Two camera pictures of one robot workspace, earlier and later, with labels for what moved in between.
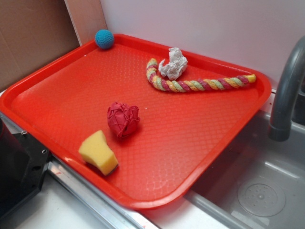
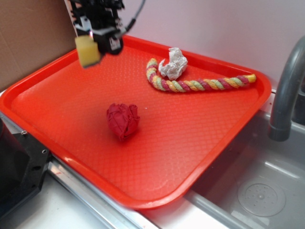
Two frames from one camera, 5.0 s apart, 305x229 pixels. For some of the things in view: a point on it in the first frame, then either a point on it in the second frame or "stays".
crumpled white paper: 178,63 stays
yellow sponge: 95,151 -> 88,51
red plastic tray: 141,120 stays
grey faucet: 280,129 stays
